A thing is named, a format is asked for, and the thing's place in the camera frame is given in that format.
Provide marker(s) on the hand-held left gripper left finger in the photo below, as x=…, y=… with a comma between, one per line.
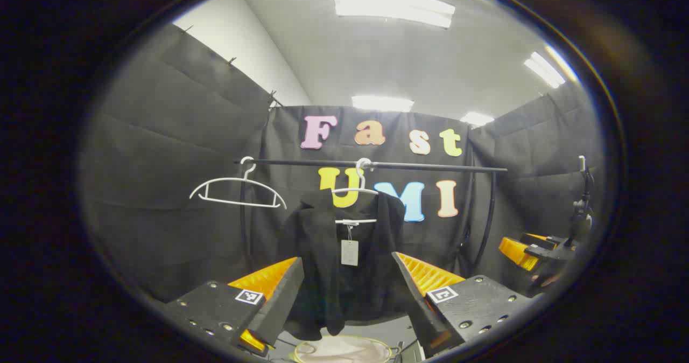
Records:
x=280, y=304

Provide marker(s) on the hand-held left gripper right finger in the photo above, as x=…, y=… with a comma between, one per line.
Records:
x=420, y=314

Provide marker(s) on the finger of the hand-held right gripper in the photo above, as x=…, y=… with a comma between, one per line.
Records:
x=549, y=251

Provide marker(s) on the black knit garment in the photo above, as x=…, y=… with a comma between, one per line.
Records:
x=323, y=266

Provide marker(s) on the white laundry hamper yellow rim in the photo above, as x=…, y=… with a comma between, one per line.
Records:
x=344, y=350

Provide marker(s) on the empty white clothes hanger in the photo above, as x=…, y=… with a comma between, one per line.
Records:
x=237, y=179

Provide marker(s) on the black clothes rack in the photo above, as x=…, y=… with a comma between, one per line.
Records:
x=301, y=162

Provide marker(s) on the white hanger with crossbar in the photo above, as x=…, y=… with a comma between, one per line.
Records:
x=359, y=180

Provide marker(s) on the black backdrop cloth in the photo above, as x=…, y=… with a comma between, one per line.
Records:
x=161, y=153

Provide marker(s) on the large ceiling light panel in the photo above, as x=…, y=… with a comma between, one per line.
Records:
x=393, y=6

